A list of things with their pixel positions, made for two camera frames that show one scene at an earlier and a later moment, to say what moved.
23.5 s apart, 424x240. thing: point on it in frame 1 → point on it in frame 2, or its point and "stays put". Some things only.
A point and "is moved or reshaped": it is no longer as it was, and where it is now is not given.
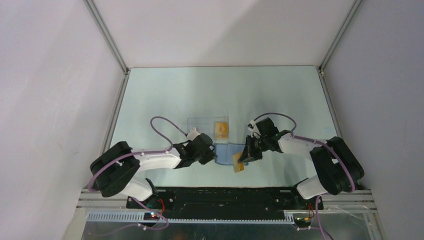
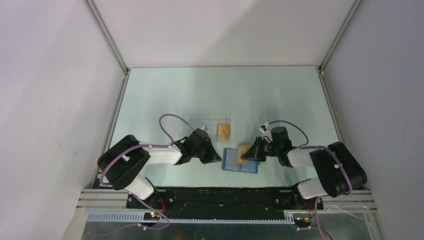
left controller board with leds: x=151 y=216 stays put
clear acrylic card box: x=217 y=127 stays put
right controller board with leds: x=305 y=222 stays put
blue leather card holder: x=225 y=152 is moved or reshaped
